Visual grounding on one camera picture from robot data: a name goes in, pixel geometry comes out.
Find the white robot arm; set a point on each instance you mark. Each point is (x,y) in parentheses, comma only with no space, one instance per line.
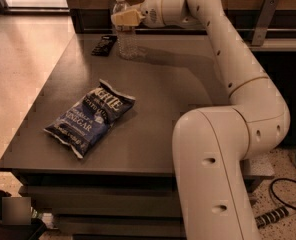
(209,143)

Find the clear plastic water bottle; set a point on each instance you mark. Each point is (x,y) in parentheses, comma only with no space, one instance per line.
(127,41)

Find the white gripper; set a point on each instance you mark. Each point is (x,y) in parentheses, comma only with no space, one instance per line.
(151,13)

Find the dark object bottom left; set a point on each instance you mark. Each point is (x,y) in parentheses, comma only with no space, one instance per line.
(16,221)

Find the black rxbar chocolate bar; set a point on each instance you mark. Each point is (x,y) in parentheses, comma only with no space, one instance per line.
(104,46)

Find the grey drawer cabinet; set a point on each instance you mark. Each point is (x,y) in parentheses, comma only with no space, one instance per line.
(126,185)

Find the right metal bracket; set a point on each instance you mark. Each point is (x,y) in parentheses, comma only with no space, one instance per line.
(264,19)

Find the blue chip bag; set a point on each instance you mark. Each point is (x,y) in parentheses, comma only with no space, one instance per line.
(90,119)

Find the black white power strip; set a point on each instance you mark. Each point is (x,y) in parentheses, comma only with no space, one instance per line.
(271,217)

